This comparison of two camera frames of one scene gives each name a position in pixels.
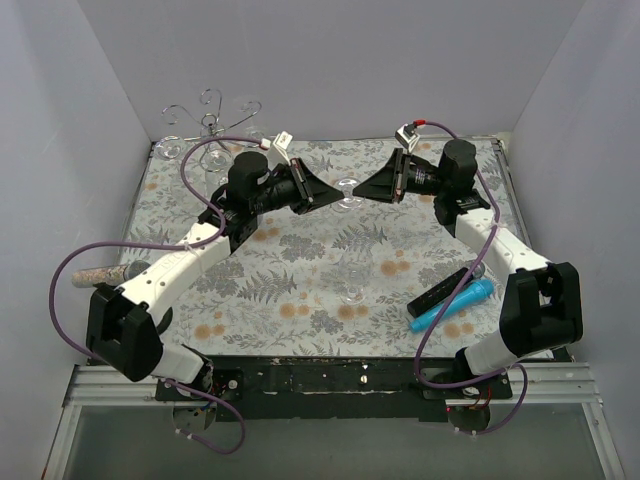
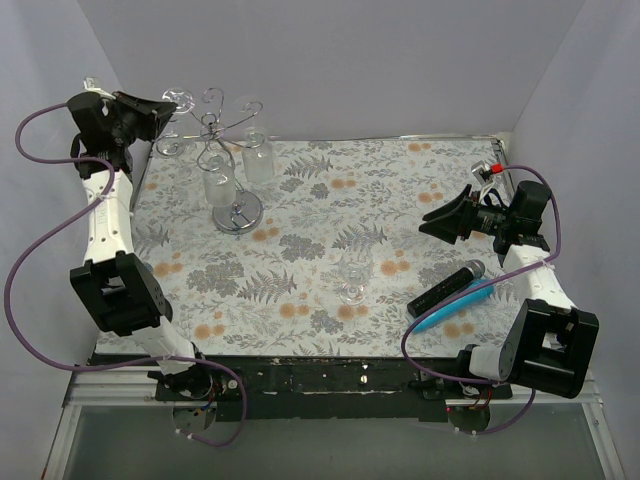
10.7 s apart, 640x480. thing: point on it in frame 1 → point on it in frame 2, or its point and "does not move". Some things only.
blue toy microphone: (475, 292) does not move
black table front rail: (414, 388) does not move
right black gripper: (401, 176) → (467, 218)
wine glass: (355, 266) does not move
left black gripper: (302, 185) → (141, 118)
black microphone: (442, 291) does not move
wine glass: (350, 203) → (181, 123)
